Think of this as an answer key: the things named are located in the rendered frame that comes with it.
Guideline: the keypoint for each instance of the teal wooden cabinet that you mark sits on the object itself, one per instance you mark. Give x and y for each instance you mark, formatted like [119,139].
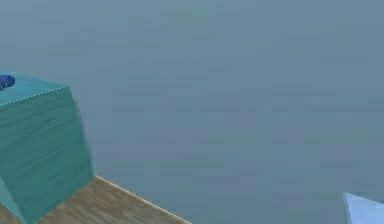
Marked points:
[40,146]

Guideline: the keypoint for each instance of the dark blue small object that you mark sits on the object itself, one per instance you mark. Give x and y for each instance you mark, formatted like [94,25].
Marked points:
[6,81]

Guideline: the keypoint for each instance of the pale blue furniture corner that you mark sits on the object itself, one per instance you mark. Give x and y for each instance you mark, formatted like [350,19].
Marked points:
[365,210]

